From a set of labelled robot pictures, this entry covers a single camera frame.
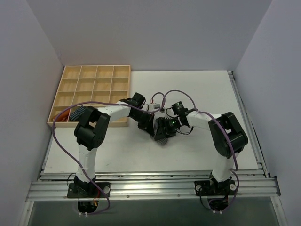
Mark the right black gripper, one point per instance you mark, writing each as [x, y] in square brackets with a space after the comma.
[163, 128]

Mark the rolled dark striped cloth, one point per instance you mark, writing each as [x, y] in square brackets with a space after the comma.
[76, 114]

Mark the rolled orange cloth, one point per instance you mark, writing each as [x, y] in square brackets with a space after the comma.
[63, 117]

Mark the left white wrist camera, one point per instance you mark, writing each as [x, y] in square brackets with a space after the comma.
[153, 107]

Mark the striped grey underwear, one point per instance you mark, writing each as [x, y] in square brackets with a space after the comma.
[154, 135]

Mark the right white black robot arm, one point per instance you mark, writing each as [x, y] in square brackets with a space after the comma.
[227, 134]

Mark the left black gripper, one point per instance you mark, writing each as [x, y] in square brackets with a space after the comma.
[146, 120]

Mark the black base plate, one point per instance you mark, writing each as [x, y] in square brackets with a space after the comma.
[211, 188]
[76, 191]

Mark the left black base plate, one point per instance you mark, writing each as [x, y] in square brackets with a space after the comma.
[76, 191]

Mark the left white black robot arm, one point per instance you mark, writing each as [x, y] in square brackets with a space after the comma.
[92, 127]

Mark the aluminium frame rail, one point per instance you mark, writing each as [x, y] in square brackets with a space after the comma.
[153, 185]

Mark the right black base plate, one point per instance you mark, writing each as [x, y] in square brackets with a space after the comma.
[211, 188]

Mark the wooden compartment tray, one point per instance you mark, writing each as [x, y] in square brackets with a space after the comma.
[96, 83]

